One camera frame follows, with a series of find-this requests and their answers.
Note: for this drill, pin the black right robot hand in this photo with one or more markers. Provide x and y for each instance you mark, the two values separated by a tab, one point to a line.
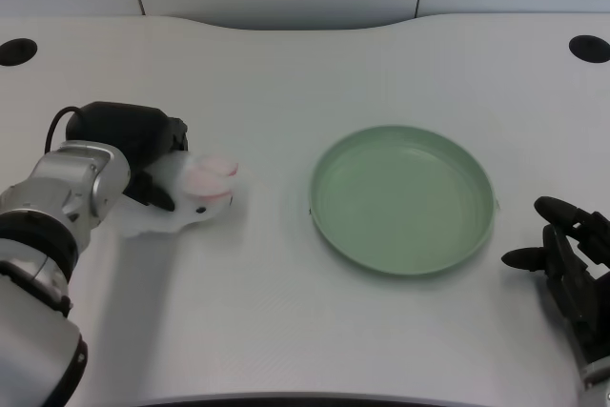
569	250

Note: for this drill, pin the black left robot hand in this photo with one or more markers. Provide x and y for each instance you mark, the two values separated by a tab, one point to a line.
128	140

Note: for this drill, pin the white plush rabbit doll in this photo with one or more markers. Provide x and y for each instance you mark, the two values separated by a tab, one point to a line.
200	192

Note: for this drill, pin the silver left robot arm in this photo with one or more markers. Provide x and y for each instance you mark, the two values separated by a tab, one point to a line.
43	245

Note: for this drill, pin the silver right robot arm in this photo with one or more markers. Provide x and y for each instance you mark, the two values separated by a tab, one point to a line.
595	385

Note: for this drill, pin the green round plate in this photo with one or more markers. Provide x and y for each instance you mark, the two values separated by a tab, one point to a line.
402	202

